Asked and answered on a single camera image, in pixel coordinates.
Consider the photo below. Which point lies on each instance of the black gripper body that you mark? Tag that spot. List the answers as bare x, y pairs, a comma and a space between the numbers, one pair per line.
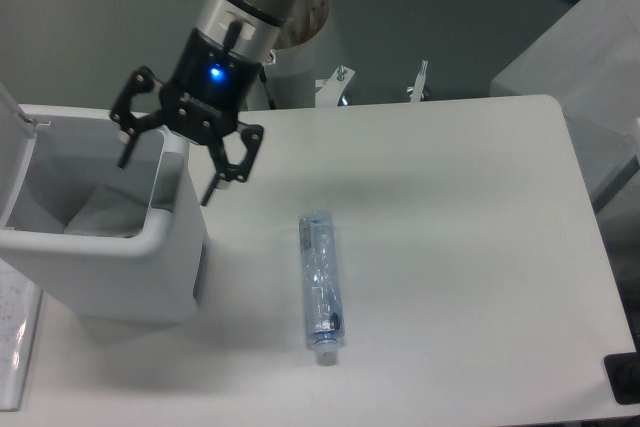
202, 99

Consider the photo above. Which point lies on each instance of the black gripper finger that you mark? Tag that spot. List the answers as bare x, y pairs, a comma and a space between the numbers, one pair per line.
236, 168
131, 127

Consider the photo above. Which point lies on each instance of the clear plastic bag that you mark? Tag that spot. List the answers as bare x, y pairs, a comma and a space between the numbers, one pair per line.
108, 213

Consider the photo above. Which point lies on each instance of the crushed clear plastic bottle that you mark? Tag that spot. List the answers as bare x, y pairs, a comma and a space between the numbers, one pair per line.
321, 293

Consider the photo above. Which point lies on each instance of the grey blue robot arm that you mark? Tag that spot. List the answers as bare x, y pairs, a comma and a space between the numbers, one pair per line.
248, 28

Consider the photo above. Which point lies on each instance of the white open trash can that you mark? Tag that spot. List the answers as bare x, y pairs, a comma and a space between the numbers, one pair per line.
124, 243

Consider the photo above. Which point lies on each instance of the metal table clamp screw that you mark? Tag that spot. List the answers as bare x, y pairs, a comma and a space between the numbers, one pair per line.
419, 91

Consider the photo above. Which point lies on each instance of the laminated paper sheet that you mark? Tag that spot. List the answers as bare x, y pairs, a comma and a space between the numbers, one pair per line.
20, 305

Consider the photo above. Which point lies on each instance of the black device table corner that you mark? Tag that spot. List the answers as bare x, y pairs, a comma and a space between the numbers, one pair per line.
623, 373

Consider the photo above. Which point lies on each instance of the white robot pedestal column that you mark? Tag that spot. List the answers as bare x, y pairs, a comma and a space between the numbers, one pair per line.
289, 79

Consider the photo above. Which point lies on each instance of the white table clamp bracket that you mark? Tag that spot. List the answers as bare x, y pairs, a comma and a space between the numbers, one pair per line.
331, 91

